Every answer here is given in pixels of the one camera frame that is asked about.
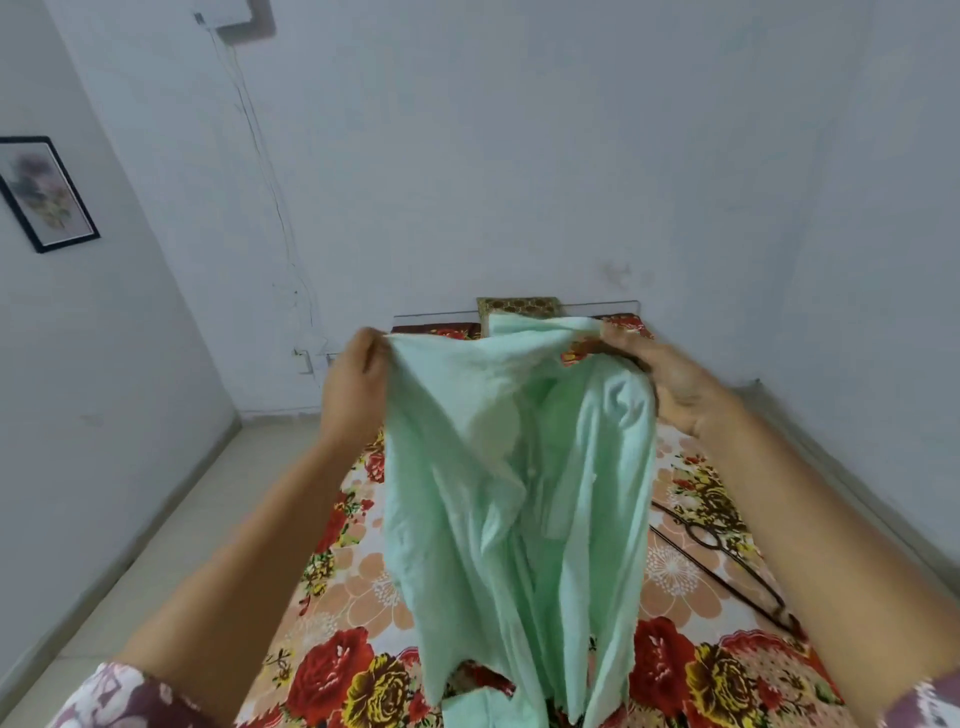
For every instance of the person's right hand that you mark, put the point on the person's right hand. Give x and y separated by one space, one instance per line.
682 390

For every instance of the person's left hand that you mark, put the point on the person's left hand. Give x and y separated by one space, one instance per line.
352 390

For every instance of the mint green shirt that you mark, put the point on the mint green shirt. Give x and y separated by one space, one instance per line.
510 487

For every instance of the person's right forearm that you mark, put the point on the person's right forearm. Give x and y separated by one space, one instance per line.
832 555

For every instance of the person's left forearm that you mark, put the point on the person's left forearm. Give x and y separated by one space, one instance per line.
247 570

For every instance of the olive gold patterned cushion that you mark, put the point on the olive gold patterned cushion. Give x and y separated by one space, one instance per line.
525 306

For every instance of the floral bedsheet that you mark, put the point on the floral bedsheet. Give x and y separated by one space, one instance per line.
345 585

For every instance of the black framed picture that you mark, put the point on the black framed picture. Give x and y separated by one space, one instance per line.
45 191

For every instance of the white wall socket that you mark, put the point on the white wall socket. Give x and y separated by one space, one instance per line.
303 361
334 360

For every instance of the white bed frame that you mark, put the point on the white bed frame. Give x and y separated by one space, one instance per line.
600 307

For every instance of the white wall box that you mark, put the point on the white wall box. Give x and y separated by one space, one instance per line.
236 16

